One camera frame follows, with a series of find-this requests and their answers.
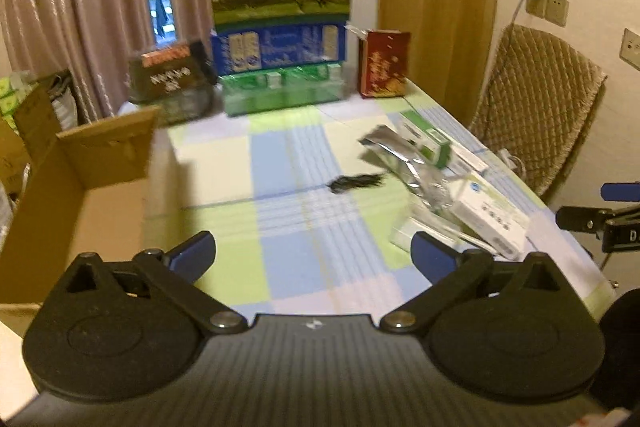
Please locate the blue milk carton box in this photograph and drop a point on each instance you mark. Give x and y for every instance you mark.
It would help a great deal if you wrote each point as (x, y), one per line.
(273, 47)

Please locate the wall socket with plug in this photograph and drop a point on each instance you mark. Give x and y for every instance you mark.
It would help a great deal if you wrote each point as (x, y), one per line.
(537, 8)

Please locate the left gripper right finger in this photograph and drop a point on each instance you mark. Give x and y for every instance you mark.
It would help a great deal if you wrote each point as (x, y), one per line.
(454, 278)

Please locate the red gift box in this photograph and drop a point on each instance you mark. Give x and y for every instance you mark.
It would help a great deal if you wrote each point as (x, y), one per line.
(383, 63)

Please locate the clear-wrapped white box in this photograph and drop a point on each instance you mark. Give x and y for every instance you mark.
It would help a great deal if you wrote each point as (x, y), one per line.
(406, 227)

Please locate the white flat medicine box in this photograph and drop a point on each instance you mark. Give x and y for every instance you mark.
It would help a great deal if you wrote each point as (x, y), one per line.
(462, 161)

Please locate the black Honglu food container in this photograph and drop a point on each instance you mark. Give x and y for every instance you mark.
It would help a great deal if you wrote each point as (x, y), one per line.
(179, 79)

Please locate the green shrink-wrapped drink pack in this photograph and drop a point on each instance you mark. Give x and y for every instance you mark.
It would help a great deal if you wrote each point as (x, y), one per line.
(271, 89)

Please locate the white ointment box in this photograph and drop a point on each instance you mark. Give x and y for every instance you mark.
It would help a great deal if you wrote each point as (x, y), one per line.
(490, 215)

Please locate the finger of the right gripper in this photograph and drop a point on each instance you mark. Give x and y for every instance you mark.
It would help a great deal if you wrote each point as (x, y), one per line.
(621, 192)
(582, 219)

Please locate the silver foil pouch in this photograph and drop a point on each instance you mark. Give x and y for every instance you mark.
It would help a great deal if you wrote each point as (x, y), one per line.
(406, 162)

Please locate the checkered tablecloth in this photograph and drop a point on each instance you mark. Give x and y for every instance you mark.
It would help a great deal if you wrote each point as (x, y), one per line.
(287, 244)

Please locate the green medicine box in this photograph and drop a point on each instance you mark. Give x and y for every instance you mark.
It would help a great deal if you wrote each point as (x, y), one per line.
(434, 146)

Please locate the quilted olive chair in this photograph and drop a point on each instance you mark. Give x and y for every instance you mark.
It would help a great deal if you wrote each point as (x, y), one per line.
(539, 104)

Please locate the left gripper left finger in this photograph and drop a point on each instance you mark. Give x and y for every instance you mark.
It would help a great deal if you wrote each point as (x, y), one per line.
(174, 273)

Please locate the open cardboard box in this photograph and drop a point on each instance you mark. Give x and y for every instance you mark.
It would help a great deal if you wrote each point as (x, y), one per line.
(90, 192)

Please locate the brown cardboard boxes stack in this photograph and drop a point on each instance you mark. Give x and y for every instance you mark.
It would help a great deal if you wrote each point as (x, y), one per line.
(33, 112)

